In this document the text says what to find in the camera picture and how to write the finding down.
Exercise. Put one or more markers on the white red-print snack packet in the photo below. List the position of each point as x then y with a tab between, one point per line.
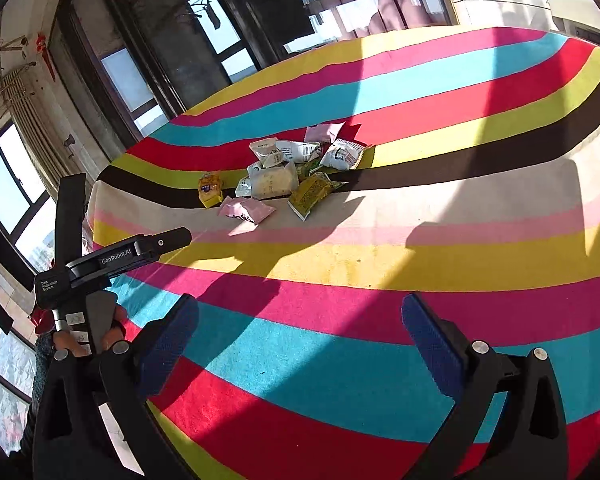
346	155

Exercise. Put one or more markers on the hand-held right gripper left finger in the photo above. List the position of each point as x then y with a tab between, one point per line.
170	345

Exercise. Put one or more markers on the yellow snack packet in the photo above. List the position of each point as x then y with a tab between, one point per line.
210	188

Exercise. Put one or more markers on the small green snack packet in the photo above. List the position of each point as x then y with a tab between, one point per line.
312	166

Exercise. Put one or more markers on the cream snack packet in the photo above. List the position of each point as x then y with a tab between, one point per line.
264	148

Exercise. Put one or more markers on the striped colourful blanket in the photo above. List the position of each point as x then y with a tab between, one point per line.
360	260

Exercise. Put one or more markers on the hanging dark garment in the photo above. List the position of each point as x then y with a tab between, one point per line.
212	12

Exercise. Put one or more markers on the white barcode snack packet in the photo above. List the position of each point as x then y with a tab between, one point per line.
297	150

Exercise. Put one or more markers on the person's left hand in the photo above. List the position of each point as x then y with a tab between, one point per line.
121	317

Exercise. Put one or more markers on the pink snack packet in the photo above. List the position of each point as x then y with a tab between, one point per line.
322	132
245	210

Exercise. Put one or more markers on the red cloth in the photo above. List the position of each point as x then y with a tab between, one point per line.
42	317

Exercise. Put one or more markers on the red hanging ornament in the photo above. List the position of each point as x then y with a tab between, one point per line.
43	47

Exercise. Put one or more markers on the small white snack packet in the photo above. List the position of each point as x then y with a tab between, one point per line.
242	188

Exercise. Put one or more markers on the beige radiator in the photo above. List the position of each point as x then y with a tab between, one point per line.
35	120

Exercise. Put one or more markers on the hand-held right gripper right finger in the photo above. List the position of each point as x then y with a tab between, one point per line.
430	345

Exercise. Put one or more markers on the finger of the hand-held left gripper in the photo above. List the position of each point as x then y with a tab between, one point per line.
71	210
165	240

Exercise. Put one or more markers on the clear pale biscuit packet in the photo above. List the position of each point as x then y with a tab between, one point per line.
275	182

